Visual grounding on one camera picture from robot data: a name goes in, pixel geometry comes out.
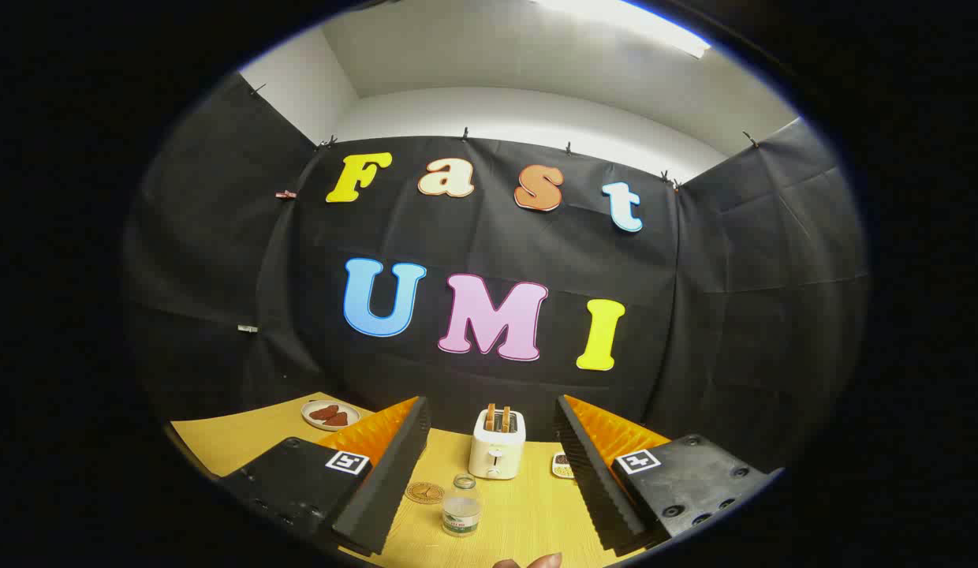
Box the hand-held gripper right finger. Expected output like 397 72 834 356
553 394 783 558

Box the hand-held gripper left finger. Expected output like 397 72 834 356
219 396 431 557

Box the clear plastic juice bottle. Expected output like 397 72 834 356
442 474 482 538

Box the white toaster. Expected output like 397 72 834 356
468 408 527 480

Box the small white plate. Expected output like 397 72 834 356
301 399 361 432

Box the wooden table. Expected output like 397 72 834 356
170 392 644 568

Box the black backdrop cloth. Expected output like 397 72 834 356
122 71 868 474

